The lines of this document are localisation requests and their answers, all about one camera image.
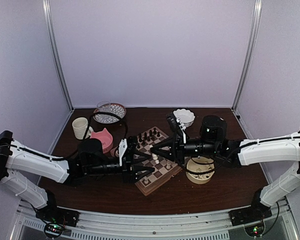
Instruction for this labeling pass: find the aluminium frame post right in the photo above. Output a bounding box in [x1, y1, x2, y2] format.
[231, 0, 263, 112]

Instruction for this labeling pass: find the white scalloped bowl black rim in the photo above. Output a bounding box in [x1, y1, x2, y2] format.
[173, 108, 196, 128]

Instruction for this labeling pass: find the pink cat ear bowl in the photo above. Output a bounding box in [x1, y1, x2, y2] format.
[90, 128, 114, 154]

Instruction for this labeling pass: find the wooden chess board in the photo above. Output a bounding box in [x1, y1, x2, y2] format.
[135, 126, 182, 196]

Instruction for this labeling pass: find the aluminium frame post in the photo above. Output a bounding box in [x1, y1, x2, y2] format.
[42, 0, 74, 112]
[231, 0, 263, 112]

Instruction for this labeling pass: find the white ribbed mug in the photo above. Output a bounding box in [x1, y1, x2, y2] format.
[72, 117, 89, 140]

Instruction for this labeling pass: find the aluminium front rail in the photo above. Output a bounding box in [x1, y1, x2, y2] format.
[7, 199, 300, 240]

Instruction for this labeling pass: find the cream cat ear bowl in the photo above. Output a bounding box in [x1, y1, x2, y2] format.
[186, 157, 215, 185]

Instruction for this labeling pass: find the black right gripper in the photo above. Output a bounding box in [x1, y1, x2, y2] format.
[151, 133, 219, 165]

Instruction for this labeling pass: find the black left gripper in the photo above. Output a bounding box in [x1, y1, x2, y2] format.
[87, 150, 155, 184]

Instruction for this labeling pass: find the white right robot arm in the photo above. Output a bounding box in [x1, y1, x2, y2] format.
[150, 113, 300, 221]

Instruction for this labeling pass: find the aluminium frame post left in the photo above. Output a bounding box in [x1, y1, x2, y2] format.
[42, 0, 74, 112]

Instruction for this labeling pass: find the clear drinking glass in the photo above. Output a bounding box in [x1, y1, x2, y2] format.
[97, 100, 112, 122]

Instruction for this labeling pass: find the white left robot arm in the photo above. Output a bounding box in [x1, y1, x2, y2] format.
[0, 130, 155, 222]

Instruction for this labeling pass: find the patterned ceramic plate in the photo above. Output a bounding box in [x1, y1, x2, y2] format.
[92, 102, 127, 125]

